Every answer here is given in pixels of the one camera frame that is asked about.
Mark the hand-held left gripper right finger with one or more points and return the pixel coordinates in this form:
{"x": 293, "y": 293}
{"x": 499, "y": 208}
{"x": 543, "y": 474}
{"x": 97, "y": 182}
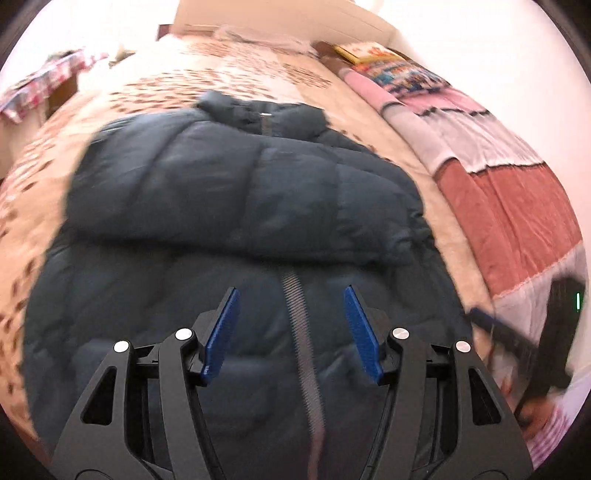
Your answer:
{"x": 362, "y": 332}

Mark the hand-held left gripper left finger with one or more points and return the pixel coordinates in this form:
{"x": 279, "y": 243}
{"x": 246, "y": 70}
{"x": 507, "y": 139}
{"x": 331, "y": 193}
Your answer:
{"x": 221, "y": 332}

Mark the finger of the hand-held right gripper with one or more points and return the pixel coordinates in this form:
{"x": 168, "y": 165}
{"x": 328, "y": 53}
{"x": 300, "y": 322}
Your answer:
{"x": 501, "y": 330}

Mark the dark blue puffer jacket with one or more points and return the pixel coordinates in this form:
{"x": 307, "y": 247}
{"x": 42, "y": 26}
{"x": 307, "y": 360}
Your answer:
{"x": 231, "y": 184}

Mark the pink striped quilt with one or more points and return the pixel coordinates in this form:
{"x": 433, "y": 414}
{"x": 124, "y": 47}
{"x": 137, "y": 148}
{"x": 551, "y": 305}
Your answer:
{"x": 508, "y": 207}

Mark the colourful cartoon-print pillow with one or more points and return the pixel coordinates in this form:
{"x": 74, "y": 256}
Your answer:
{"x": 406, "y": 76}

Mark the beige leaf-print blanket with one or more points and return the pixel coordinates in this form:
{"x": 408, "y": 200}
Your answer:
{"x": 161, "y": 78}

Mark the yellow picture book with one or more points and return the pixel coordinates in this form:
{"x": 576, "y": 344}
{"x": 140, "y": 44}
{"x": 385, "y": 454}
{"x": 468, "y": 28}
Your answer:
{"x": 364, "y": 51}

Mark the pink checked table cloth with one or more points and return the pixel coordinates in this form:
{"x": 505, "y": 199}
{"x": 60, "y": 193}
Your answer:
{"x": 41, "y": 83}

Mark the white headboard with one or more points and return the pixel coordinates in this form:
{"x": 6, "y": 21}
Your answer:
{"x": 286, "y": 18}

